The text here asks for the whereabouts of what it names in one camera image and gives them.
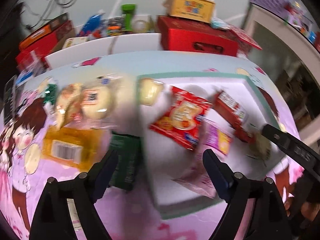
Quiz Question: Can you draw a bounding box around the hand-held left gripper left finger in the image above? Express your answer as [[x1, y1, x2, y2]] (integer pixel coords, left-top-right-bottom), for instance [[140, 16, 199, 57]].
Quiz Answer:
[[29, 149, 119, 240]]

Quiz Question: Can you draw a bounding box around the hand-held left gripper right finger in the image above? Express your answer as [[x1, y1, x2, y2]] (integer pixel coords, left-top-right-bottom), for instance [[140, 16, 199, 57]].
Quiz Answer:
[[202, 149, 293, 240]]

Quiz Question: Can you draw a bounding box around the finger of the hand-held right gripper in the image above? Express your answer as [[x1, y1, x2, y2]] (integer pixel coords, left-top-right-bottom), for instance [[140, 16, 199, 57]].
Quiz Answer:
[[261, 123, 291, 153]]

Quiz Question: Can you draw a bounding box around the dark green snack packet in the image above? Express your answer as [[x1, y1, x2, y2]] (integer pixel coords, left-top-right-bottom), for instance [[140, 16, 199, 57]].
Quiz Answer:
[[109, 134, 142, 192]]

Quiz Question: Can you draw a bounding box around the pink snack packet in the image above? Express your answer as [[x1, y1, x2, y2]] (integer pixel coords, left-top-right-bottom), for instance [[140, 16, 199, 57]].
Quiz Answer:
[[172, 120, 234, 199]]

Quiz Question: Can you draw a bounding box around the yellow snack packet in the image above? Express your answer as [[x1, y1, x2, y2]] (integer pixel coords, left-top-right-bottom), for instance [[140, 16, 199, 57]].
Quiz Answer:
[[41, 126, 110, 168]]

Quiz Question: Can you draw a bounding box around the red brown snack packet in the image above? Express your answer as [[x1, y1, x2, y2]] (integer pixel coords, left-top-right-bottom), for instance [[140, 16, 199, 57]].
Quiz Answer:
[[214, 91, 260, 143]]

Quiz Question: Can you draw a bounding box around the white tray teal rim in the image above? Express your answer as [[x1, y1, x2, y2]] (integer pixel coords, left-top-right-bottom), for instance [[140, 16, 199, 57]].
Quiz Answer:
[[137, 72, 284, 220]]

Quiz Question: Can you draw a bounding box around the red cracker packet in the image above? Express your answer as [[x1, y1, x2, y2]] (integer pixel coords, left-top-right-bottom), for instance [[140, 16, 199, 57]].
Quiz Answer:
[[149, 86, 213, 150]]

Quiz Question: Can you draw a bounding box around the round cake packet brown label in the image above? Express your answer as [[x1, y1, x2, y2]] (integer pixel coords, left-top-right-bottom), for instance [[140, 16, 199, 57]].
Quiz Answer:
[[80, 79, 125, 125]]

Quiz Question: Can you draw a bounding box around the clear bread packet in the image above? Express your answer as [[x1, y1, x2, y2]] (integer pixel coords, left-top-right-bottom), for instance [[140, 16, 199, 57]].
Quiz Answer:
[[55, 82, 84, 130]]

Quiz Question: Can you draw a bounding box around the cream packet red triangle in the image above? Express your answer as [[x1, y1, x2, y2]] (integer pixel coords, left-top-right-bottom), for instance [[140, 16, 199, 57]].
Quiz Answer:
[[139, 77, 164, 107]]

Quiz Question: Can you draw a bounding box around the green white snack packet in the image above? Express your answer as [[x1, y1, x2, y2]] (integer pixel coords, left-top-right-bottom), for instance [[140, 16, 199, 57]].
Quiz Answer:
[[42, 82, 58, 105]]

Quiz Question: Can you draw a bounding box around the red patterned box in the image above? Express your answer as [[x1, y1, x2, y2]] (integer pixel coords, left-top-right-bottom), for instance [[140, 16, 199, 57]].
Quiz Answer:
[[230, 25, 263, 55]]

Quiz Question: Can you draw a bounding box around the white shelf unit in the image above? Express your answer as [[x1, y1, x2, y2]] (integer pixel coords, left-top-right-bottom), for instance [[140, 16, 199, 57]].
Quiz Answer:
[[241, 1, 320, 135]]

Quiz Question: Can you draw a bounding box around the black smartphone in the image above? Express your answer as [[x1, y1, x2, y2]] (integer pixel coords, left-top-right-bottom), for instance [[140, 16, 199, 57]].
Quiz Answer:
[[4, 76, 18, 125]]

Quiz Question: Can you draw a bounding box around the light blue tissue packet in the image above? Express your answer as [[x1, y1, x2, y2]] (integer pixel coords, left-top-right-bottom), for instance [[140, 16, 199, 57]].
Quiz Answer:
[[211, 17, 230, 30]]

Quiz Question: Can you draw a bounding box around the blue white packet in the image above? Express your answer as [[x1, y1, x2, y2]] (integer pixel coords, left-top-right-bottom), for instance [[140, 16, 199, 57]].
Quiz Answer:
[[15, 70, 34, 85]]

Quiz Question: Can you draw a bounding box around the white cardboard box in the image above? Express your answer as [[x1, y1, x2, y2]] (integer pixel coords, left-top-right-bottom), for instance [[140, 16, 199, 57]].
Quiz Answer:
[[45, 32, 163, 69]]

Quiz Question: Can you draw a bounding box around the small white yellow carton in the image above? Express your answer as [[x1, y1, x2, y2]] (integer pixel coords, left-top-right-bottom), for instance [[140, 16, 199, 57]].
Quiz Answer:
[[62, 37, 89, 49]]

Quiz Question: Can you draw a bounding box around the red cardboard box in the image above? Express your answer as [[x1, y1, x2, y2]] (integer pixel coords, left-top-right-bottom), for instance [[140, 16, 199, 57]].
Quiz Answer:
[[15, 21, 75, 70]]

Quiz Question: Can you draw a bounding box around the colourful snack bag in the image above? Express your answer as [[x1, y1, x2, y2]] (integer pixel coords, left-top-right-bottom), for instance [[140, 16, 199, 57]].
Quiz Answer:
[[106, 17, 125, 35]]

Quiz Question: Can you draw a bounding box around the blue plastic bag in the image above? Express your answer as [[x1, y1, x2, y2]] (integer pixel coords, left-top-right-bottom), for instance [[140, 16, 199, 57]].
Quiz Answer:
[[77, 10, 105, 37]]

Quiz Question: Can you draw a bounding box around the small yellow gift box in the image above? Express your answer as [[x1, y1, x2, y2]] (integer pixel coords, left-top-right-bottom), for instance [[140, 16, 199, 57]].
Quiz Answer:
[[166, 0, 216, 23]]

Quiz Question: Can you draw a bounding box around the orange flat box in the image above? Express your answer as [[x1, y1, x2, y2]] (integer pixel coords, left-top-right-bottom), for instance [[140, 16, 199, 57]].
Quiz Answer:
[[19, 12, 69, 50]]

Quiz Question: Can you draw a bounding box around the clear tape roll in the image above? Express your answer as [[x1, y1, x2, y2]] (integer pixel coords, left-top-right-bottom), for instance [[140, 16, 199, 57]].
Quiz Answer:
[[132, 17, 154, 33]]

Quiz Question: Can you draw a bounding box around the green dumbbell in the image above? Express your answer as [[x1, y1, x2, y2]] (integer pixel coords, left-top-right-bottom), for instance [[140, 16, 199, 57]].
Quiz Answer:
[[121, 4, 137, 33]]

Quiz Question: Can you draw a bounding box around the red gift box with handle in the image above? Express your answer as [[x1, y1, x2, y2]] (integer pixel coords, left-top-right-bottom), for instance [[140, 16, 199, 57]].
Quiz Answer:
[[157, 15, 239, 57]]

